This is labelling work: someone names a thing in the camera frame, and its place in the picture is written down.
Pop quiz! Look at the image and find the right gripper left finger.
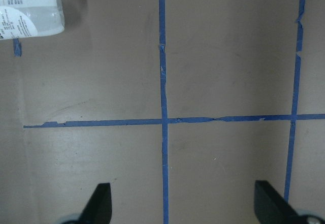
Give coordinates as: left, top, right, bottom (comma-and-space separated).
58, 183, 113, 224

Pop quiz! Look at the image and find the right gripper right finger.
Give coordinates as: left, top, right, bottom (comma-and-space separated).
254, 180, 324, 224

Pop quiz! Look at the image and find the white tennis ball can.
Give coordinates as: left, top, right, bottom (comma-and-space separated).
1, 0, 64, 40

